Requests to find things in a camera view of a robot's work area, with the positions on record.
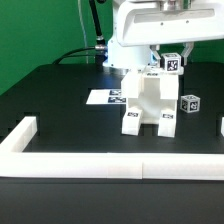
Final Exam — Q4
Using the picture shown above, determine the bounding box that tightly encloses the small white marker cube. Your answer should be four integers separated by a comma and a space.
161, 53, 181, 72
180, 95, 200, 113

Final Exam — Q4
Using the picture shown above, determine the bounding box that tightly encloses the white U-shaped boundary frame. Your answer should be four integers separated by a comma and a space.
0, 116, 224, 181

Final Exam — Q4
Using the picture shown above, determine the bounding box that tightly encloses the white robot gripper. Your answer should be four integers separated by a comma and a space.
116, 0, 224, 67

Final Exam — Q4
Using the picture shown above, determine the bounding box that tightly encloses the white chair back piece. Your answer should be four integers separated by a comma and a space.
121, 66, 184, 100

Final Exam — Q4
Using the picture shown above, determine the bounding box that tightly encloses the grey thin cable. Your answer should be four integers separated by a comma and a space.
77, 0, 90, 65

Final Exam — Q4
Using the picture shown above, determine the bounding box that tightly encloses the white chair seat piece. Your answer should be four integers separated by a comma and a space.
125, 74, 178, 124

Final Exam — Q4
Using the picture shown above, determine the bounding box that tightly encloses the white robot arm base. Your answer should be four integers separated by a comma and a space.
103, 0, 157, 71

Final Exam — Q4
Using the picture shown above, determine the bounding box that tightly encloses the white marker sheet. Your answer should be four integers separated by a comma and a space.
86, 89, 126, 105

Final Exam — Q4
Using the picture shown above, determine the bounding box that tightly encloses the black cable bundle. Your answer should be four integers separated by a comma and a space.
52, 0, 108, 65

